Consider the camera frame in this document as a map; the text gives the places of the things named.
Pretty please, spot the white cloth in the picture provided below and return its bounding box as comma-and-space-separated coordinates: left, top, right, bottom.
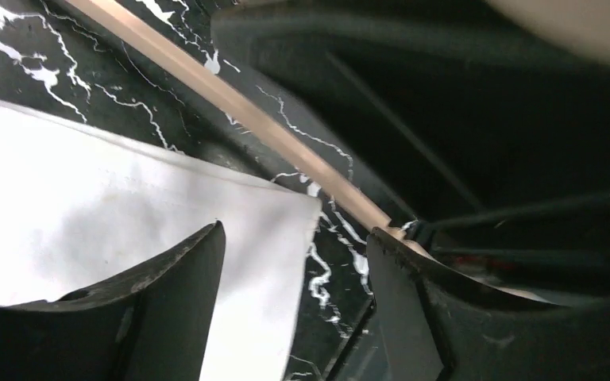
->
0, 101, 322, 380

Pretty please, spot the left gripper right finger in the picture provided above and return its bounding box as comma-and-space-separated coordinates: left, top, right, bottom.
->
366, 229, 610, 380

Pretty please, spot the beige hanger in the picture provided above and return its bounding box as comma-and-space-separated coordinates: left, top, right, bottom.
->
69, 0, 431, 259

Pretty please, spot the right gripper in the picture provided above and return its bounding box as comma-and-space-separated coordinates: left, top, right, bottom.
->
211, 1, 610, 294

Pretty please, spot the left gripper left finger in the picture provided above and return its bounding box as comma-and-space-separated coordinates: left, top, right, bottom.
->
0, 222, 226, 380

